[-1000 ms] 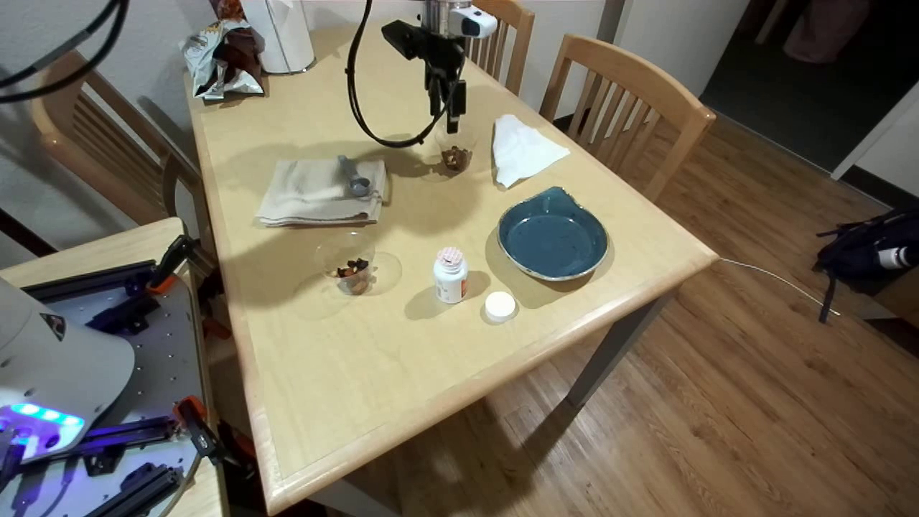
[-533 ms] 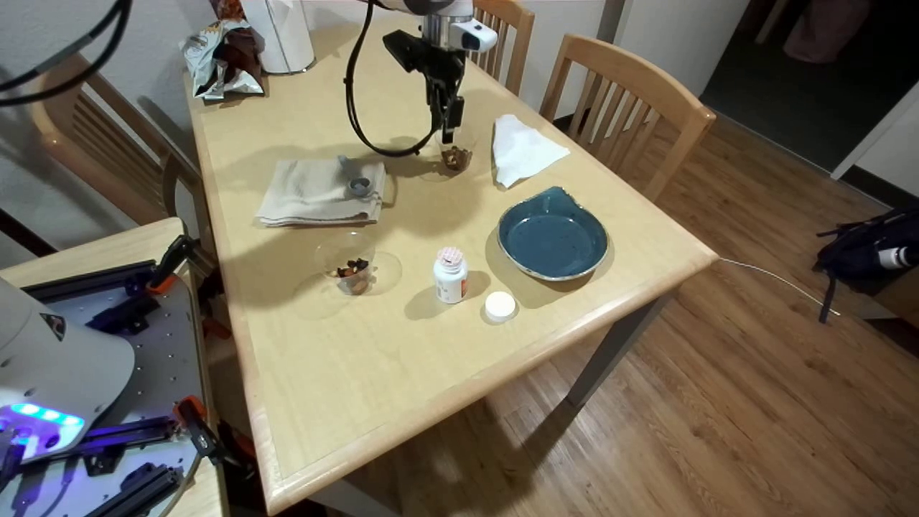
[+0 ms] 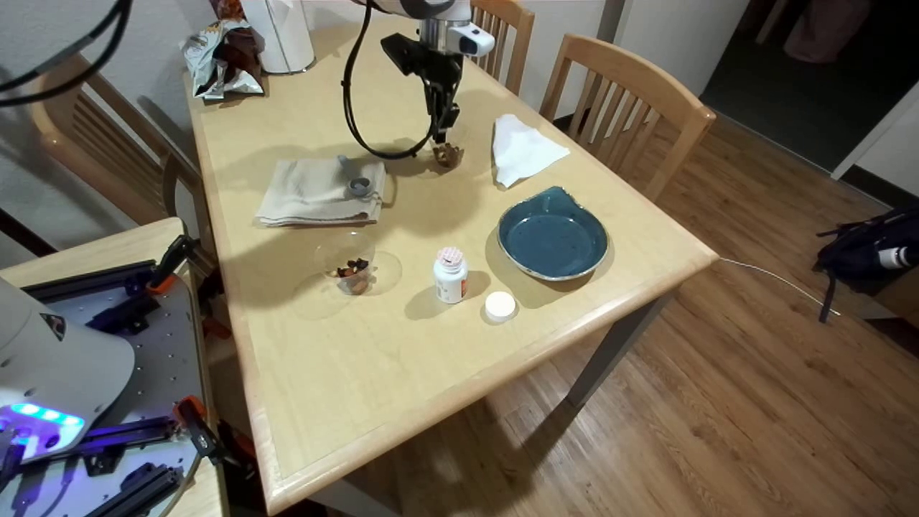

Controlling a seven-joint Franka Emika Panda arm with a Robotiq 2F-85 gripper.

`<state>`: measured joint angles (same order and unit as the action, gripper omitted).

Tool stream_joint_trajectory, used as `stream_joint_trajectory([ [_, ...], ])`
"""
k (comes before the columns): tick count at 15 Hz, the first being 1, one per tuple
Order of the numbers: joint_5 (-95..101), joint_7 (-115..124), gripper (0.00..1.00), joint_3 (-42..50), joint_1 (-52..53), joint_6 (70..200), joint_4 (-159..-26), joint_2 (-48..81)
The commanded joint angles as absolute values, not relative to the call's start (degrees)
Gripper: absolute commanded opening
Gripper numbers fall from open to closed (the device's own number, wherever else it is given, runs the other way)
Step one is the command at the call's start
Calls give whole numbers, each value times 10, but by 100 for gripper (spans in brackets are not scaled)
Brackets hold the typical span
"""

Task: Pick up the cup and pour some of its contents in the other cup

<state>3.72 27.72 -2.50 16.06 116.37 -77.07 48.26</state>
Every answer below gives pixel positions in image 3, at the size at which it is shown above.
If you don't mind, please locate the white paper napkin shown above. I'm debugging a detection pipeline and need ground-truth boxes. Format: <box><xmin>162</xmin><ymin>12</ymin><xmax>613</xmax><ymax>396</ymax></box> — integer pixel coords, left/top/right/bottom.
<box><xmin>489</xmin><ymin>111</ymin><xmax>574</xmax><ymax>192</ymax></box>

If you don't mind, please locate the white pill bottle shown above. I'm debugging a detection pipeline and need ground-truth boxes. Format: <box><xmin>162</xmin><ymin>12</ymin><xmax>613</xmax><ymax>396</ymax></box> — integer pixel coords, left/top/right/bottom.
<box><xmin>430</xmin><ymin>245</ymin><xmax>472</xmax><ymax>307</ymax></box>

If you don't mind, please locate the white bottle cap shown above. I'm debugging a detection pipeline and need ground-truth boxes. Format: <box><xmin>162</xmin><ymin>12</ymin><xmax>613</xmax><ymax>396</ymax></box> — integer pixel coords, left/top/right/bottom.
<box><xmin>481</xmin><ymin>288</ymin><xmax>519</xmax><ymax>324</ymax></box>

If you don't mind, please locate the small brown pinecone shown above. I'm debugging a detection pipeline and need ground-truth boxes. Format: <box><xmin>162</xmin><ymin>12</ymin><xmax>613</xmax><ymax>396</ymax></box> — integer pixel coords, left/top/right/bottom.
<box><xmin>328</xmin><ymin>249</ymin><xmax>403</xmax><ymax>298</ymax></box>

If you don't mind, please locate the grey folded towel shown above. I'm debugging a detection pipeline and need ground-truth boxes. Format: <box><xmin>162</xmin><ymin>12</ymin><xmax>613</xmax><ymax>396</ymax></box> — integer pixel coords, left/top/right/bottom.
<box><xmin>254</xmin><ymin>156</ymin><xmax>387</xmax><ymax>229</ymax></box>

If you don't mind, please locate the black orange clamp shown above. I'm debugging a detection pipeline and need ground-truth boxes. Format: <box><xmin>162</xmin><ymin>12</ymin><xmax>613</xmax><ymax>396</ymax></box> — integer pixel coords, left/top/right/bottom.
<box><xmin>146</xmin><ymin>233</ymin><xmax>211</xmax><ymax>301</ymax></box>
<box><xmin>170</xmin><ymin>393</ymin><xmax>242</xmax><ymax>477</ymax></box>

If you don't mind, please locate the grey metal table leg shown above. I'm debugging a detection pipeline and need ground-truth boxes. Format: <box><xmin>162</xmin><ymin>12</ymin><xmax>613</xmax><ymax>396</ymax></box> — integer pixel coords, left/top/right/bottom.
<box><xmin>519</xmin><ymin>289</ymin><xmax>672</xmax><ymax>472</ymax></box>

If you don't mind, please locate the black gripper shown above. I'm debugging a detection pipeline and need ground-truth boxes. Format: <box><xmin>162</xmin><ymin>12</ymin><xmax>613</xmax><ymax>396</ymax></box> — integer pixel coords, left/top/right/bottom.
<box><xmin>420</xmin><ymin>45</ymin><xmax>469</xmax><ymax>149</ymax></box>

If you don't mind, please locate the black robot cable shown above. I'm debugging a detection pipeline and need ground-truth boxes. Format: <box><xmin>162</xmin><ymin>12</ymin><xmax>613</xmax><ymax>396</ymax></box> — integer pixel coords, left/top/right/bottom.
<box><xmin>0</xmin><ymin>0</ymin><xmax>446</xmax><ymax>164</ymax></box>

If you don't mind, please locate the black backpack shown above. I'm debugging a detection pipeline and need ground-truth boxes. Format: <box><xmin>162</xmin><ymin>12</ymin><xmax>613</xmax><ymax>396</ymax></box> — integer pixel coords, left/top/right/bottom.
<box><xmin>812</xmin><ymin>200</ymin><xmax>919</xmax><ymax>324</ymax></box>

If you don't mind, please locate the light wooden dining chair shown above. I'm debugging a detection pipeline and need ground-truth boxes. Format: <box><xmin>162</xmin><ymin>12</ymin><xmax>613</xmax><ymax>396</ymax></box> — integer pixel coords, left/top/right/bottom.
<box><xmin>538</xmin><ymin>32</ymin><xmax>719</xmax><ymax>205</ymax></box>
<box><xmin>469</xmin><ymin>0</ymin><xmax>538</xmax><ymax>98</ymax></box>
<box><xmin>25</xmin><ymin>45</ymin><xmax>211</xmax><ymax>238</ymax></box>

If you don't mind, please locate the white floor cable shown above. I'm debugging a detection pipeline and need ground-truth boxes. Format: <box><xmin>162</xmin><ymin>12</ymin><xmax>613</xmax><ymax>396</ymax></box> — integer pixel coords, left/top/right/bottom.
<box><xmin>716</xmin><ymin>255</ymin><xmax>844</xmax><ymax>322</ymax></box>

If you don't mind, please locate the white cylindrical container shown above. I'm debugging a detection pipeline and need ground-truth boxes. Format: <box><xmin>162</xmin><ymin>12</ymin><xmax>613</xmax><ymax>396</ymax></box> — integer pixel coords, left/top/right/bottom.
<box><xmin>239</xmin><ymin>0</ymin><xmax>318</xmax><ymax>75</ymax></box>

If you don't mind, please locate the grey metal mounting plate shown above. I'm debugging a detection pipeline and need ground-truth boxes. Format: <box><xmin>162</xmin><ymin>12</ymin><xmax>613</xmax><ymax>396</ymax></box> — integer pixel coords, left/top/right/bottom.
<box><xmin>37</xmin><ymin>276</ymin><xmax>211</xmax><ymax>517</ymax></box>

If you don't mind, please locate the blue ceramic plate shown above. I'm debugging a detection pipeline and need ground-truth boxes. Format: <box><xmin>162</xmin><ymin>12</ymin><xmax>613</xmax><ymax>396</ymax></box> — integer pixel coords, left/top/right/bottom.
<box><xmin>495</xmin><ymin>184</ymin><xmax>613</xmax><ymax>288</ymax></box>

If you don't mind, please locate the wooden robot cart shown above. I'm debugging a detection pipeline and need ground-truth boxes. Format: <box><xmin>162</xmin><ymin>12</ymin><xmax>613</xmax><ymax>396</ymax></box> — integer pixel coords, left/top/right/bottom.
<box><xmin>0</xmin><ymin>212</ymin><xmax>234</xmax><ymax>517</ymax></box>

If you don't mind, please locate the clear cup with nuts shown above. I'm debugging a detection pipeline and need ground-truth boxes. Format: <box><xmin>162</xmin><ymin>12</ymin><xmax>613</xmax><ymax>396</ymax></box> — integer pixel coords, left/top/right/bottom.
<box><xmin>429</xmin><ymin>137</ymin><xmax>469</xmax><ymax>174</ymax></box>

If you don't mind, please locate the light blue measuring spoon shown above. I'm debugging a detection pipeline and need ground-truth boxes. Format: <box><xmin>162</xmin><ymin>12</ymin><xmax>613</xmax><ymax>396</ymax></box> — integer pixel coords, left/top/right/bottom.
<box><xmin>338</xmin><ymin>166</ymin><xmax>382</xmax><ymax>200</ymax></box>

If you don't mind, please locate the crumpled foil snack bag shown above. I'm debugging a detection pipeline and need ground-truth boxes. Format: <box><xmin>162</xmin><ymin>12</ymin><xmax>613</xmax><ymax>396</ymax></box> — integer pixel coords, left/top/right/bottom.
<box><xmin>181</xmin><ymin>0</ymin><xmax>267</xmax><ymax>103</ymax></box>

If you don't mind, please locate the black clamp bar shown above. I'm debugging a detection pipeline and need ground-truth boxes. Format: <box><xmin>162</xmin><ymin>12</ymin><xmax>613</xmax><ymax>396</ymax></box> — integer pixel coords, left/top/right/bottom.
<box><xmin>24</xmin><ymin>259</ymin><xmax>162</xmax><ymax>337</ymax></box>
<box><xmin>81</xmin><ymin>459</ymin><xmax>189</xmax><ymax>517</ymax></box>

